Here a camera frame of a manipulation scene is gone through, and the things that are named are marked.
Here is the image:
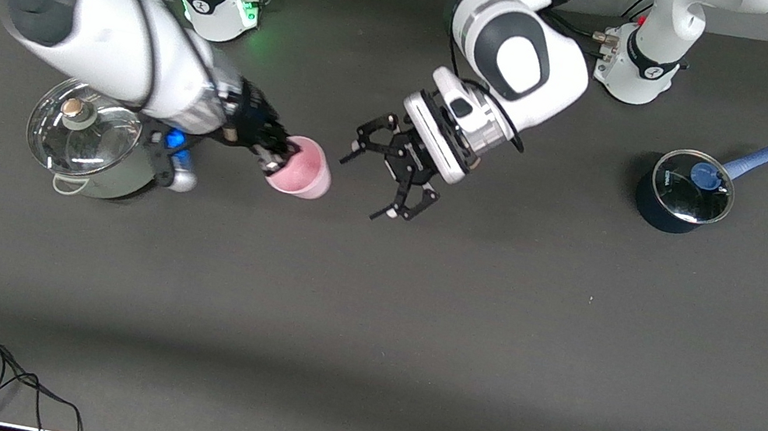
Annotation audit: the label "grey steel stockpot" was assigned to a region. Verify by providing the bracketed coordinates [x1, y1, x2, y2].
[16, 72, 173, 211]

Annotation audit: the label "glass lid with beige knob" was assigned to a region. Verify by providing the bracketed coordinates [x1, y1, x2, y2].
[19, 72, 149, 187]

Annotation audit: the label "glass lid with blue knob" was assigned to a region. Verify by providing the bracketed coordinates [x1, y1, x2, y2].
[647, 144, 742, 230]

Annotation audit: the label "dark grey table mat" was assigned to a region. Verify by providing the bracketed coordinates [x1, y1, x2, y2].
[0, 0, 768, 431]

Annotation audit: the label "pink plastic cup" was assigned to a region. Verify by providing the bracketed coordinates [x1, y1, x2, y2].
[263, 131, 339, 204]

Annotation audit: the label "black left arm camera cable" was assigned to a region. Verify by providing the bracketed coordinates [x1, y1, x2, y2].
[430, 0, 605, 163]

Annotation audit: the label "dark blue saucepan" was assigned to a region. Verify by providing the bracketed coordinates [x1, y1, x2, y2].
[629, 116, 768, 251]

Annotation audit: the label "black left arm base cables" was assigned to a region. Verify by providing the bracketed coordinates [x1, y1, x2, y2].
[536, 0, 656, 66]

